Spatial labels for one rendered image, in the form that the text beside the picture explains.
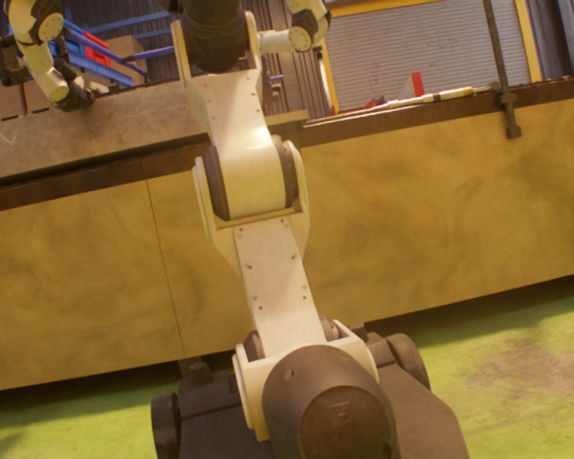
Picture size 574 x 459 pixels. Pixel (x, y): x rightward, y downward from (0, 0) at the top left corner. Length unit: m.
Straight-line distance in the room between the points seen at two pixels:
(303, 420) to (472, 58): 12.86
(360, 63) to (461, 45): 2.58
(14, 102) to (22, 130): 10.32
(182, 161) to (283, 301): 0.92
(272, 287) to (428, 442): 0.35
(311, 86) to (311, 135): 10.66
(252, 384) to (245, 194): 0.33
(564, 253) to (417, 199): 0.57
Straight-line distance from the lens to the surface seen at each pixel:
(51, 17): 1.33
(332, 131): 1.65
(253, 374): 0.72
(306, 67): 12.40
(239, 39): 1.09
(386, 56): 12.64
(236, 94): 1.01
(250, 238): 0.89
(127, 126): 1.73
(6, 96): 12.34
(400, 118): 1.70
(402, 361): 1.11
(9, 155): 1.89
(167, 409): 1.08
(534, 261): 1.87
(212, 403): 1.05
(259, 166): 0.88
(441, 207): 1.72
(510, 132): 1.78
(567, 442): 1.10
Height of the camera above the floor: 0.57
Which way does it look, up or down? 3 degrees down
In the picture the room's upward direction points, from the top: 11 degrees counter-clockwise
